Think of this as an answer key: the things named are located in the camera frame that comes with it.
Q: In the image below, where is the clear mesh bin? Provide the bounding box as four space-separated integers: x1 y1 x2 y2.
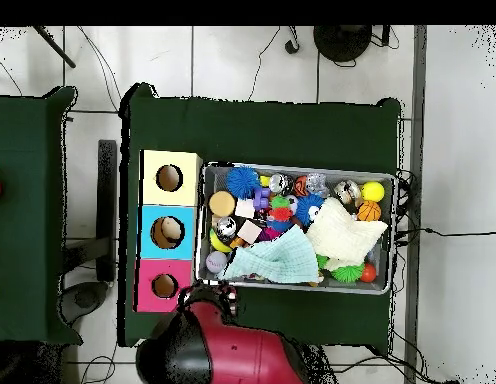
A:
194 161 397 296

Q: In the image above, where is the wooden box with three holes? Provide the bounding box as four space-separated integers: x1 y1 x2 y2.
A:
133 149 204 314

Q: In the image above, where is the wooden cube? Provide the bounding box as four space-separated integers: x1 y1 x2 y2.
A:
236 218 264 245

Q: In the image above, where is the toy hamburger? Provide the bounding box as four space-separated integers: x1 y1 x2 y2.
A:
208 190 237 218

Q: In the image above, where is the mint green cloth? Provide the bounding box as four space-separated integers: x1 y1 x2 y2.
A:
217 224 321 284

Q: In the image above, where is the blue spiky ball with eyes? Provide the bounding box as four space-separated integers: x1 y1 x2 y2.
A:
294 193 326 228

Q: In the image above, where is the white toy baseball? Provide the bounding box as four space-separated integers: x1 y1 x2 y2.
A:
205 250 229 275

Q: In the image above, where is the dark green table cloth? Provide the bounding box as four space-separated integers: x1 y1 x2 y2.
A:
118 82 402 348
0 86 83 346

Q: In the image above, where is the cream knitted cloth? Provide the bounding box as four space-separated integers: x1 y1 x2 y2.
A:
305 196 389 271

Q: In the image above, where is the orange toy basketball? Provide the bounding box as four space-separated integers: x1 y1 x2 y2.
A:
356 199 382 222

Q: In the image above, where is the yellow ball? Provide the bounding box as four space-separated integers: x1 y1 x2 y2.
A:
360 180 386 203

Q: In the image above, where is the black upright panel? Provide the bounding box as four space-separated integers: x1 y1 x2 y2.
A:
96 139 118 283

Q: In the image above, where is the grey rounded floor base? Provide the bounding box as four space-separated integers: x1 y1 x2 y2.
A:
57 281 110 326

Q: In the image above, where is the black round stand base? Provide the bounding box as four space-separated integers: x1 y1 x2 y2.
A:
312 25 373 63

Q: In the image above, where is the thin black rod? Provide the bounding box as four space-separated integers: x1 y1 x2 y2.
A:
32 25 77 69

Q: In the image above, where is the black cable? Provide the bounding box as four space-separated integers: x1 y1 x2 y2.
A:
395 226 496 238

